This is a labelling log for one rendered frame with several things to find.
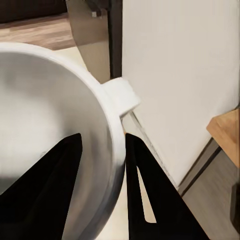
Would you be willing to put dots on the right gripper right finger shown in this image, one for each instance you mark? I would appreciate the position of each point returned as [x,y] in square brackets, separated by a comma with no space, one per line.
[174,220]

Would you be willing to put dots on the dishwasher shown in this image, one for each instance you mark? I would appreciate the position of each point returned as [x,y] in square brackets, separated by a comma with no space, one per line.
[214,199]

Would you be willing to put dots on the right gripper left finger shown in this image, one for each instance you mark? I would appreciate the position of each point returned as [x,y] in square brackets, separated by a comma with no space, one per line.
[36,206]

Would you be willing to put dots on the countertop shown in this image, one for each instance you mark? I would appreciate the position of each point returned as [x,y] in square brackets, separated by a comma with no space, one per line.
[225,129]

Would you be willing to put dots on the fridge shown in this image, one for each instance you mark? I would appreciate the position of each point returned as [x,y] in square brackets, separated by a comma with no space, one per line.
[182,57]

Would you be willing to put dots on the cabinet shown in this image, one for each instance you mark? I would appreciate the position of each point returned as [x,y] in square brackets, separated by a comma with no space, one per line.
[97,35]
[209,155]

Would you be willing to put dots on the coffee cup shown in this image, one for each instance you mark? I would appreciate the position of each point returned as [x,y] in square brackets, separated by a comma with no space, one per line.
[45,97]

